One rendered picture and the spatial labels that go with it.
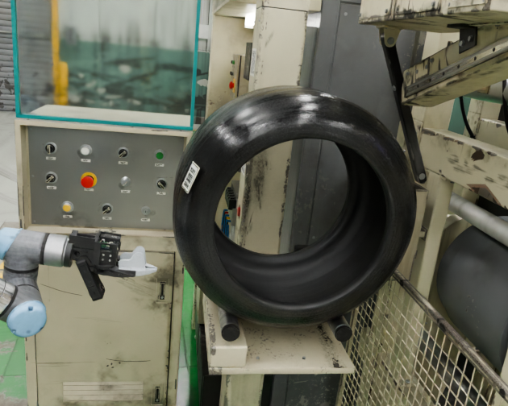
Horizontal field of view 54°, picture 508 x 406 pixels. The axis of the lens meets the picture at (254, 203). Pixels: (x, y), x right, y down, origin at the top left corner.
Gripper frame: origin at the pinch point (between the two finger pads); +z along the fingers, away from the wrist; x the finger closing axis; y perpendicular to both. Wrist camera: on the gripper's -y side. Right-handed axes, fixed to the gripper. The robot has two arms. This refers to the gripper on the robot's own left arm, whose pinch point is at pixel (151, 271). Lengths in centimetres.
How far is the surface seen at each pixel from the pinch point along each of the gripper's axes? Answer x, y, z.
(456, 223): 45, 14, 106
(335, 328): -9.8, -3.6, 46.2
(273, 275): 14.8, -3.0, 34.7
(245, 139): -11.6, 38.2, 14.0
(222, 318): -6.6, -6.6, 18.7
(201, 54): 891, 41, 39
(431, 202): 22, 25, 80
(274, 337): 2.3, -15.7, 35.6
